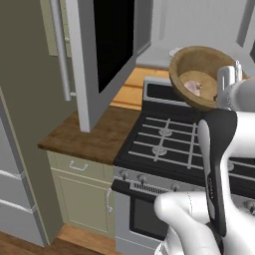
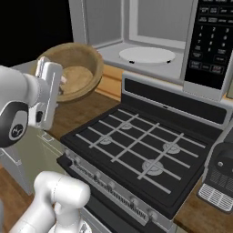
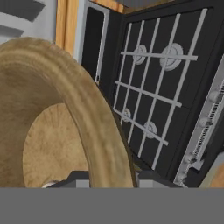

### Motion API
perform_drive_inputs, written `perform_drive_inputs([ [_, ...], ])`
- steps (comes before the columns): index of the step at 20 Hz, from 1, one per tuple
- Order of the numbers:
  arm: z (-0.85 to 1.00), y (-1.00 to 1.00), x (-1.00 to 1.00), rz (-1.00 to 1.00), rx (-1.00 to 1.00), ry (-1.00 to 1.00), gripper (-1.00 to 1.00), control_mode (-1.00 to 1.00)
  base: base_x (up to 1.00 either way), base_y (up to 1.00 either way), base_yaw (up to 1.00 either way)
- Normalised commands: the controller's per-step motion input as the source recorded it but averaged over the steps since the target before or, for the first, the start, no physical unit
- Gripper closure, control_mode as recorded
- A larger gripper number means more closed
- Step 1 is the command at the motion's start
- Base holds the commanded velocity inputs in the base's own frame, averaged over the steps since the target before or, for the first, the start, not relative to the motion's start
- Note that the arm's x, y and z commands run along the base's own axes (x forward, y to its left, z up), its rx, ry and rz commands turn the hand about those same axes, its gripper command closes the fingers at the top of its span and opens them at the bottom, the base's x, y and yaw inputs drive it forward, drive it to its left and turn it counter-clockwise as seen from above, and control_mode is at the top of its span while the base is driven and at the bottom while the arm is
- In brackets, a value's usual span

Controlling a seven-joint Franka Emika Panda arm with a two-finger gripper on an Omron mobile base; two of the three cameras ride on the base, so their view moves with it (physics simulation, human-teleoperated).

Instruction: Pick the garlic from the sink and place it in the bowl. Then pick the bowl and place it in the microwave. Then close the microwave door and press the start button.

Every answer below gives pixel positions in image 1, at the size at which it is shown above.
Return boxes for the wooden bowl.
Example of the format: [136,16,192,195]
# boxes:
[168,45,249,113]

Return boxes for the black oven door handle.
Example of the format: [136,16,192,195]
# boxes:
[111,179,167,204]

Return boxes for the grey microwave door handle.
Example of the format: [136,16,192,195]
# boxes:
[49,0,78,103]

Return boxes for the black and silver stove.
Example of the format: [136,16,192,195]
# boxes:
[111,76,255,255]

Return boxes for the grey fridge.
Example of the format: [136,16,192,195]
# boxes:
[0,85,48,249]

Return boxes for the olive drawer front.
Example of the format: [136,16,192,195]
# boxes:
[54,151,107,182]

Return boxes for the grey microwave door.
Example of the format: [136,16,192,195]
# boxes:
[64,0,154,133]

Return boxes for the olive wall cupboard door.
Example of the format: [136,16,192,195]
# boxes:
[39,0,73,58]

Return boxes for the garlic bulb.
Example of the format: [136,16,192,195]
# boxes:
[183,79,204,98]

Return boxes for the grey microwave oven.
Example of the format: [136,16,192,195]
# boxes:
[134,0,255,72]

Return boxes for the white cupboard door handle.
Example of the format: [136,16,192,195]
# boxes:
[105,187,115,214]

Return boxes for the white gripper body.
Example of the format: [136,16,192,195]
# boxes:
[216,65,238,100]

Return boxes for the silver stove knob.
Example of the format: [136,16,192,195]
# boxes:
[135,173,149,186]
[243,199,255,215]
[169,181,182,193]
[119,168,131,181]

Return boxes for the white round plate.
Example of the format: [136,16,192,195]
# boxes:
[168,47,183,59]

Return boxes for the olive tall cupboard panel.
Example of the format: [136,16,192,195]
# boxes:
[0,0,80,245]

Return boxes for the white drawer handle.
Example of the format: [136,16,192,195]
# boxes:
[68,160,90,172]

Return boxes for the silver oven door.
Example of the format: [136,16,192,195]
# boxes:
[114,189,174,255]

